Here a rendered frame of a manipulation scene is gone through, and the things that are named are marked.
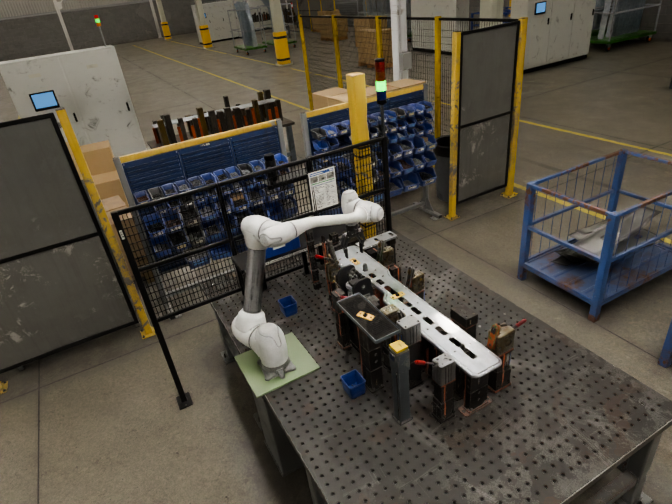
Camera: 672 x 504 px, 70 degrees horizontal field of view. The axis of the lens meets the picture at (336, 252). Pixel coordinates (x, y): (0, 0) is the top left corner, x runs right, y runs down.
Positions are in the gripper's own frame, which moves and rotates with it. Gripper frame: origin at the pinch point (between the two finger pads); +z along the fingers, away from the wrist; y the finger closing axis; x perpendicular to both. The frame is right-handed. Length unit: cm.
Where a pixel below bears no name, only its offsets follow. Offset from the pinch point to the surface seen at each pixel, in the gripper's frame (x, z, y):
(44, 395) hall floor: 128, 111, -215
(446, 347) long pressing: -95, 7, -6
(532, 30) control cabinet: 637, -7, 876
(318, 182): 55, -29, 6
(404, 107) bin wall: 186, -28, 176
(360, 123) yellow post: 58, -61, 45
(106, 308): 159, 72, -154
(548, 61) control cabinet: 637, 72, 945
